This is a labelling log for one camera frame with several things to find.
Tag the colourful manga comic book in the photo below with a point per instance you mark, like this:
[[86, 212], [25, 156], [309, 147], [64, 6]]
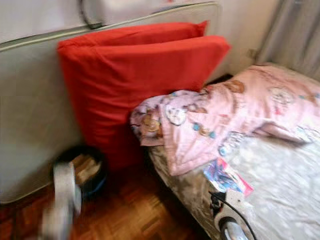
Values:
[[225, 176]]

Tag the bed with grey floral sheet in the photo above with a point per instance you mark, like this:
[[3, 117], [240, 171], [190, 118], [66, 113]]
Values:
[[285, 180]]

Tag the pink cartoon bear blanket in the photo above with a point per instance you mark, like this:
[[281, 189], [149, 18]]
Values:
[[230, 112]]

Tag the black round waste bin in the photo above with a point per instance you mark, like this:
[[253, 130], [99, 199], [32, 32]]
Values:
[[99, 172]]

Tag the large red cushion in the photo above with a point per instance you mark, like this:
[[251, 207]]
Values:
[[125, 90], [140, 33]]

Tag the grey curtain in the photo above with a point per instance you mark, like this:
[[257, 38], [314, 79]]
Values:
[[292, 35]]

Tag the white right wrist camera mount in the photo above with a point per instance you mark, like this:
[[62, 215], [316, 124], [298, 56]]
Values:
[[235, 205]]

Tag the wall socket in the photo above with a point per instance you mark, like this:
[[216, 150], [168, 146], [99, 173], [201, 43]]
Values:
[[252, 53]]

